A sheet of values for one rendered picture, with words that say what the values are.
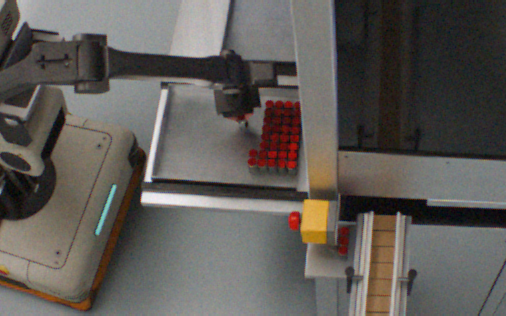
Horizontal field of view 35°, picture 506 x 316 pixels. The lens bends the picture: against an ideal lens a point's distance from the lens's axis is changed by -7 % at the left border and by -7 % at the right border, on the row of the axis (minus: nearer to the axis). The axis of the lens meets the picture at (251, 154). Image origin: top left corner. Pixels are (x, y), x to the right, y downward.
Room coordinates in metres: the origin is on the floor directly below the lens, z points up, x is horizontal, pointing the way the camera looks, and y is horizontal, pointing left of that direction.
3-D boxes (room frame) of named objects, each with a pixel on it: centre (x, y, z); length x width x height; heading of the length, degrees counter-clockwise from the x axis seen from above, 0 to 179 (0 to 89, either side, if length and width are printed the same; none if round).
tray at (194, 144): (1.04, 0.04, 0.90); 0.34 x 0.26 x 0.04; 73
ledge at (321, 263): (0.71, -0.15, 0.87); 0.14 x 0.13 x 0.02; 73
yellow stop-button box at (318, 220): (0.74, -0.11, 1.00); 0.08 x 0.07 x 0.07; 73
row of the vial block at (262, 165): (1.02, -0.04, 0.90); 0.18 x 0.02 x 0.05; 163
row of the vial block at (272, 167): (1.01, -0.06, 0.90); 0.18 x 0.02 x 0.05; 163
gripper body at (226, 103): (1.07, 0.01, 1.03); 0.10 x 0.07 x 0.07; 88
